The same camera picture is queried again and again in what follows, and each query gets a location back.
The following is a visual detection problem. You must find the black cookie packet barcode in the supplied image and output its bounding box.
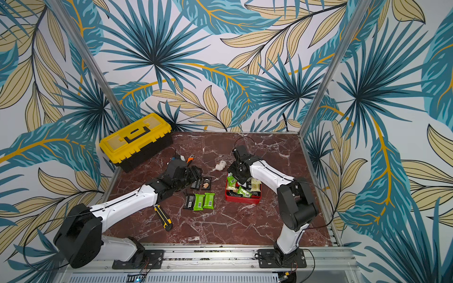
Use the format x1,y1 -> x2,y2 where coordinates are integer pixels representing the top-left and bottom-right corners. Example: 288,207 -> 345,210
191,179 -> 201,191

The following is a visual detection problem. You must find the green cookie packet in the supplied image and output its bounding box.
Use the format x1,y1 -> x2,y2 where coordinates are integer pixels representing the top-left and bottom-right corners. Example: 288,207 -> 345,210
237,187 -> 252,198
193,194 -> 205,211
203,193 -> 215,209
226,174 -> 238,191

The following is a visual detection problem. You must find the black drycake cookie packet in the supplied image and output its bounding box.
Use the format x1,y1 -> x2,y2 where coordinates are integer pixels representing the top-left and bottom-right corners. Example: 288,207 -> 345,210
200,176 -> 212,191

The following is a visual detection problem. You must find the white plastic pipe elbow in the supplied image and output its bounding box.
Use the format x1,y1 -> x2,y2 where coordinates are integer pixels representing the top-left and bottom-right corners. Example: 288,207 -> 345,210
215,160 -> 227,171

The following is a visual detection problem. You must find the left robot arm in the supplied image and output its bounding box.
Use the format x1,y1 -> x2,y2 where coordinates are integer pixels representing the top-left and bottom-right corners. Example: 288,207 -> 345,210
53,159 -> 202,269

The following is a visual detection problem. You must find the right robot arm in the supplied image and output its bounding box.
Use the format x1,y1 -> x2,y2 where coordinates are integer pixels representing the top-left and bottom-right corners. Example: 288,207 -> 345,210
228,158 -> 319,255

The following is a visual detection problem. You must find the red storage box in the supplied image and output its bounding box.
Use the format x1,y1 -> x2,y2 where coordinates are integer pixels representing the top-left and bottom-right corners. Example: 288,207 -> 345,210
225,178 -> 262,205

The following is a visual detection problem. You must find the cream cookie packet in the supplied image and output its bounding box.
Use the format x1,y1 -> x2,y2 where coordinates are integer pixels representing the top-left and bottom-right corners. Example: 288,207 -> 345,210
250,178 -> 261,192

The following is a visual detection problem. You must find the yellow black utility knife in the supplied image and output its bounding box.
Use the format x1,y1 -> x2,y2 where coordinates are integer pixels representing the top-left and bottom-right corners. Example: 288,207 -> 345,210
153,204 -> 173,232

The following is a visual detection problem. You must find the yellow black toolbox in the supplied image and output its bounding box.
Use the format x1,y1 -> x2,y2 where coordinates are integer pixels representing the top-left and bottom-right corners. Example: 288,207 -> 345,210
100,113 -> 173,172

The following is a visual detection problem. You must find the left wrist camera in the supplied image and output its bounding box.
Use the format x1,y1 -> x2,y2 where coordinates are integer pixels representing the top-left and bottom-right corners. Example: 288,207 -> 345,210
173,154 -> 186,162

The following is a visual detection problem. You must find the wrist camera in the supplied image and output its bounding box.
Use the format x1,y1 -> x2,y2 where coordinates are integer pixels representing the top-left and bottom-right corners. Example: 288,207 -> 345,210
232,145 -> 251,163
173,154 -> 186,162

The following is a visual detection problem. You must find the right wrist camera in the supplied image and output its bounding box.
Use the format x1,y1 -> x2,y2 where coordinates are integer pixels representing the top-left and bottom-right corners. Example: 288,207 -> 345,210
232,145 -> 251,163

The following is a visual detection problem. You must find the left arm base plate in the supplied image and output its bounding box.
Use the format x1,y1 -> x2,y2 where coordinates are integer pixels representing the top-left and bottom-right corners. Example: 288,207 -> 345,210
112,250 -> 165,270

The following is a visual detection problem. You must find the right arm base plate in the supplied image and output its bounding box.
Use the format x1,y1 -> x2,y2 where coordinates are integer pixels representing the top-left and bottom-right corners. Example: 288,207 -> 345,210
255,248 -> 307,268

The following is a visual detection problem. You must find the aluminium front rail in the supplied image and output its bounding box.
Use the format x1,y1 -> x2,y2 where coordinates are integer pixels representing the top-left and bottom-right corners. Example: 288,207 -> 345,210
53,244 -> 364,283

